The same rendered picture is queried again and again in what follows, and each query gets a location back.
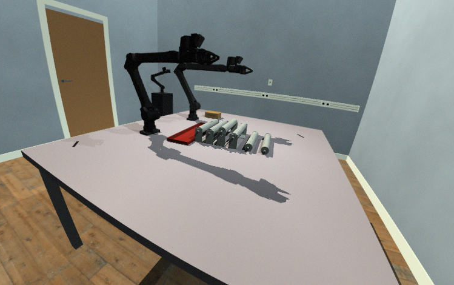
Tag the red scrap tray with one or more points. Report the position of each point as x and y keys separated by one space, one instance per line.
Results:
x=186 y=136

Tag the brown cardboard box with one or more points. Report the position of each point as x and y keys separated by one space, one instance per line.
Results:
x=212 y=114

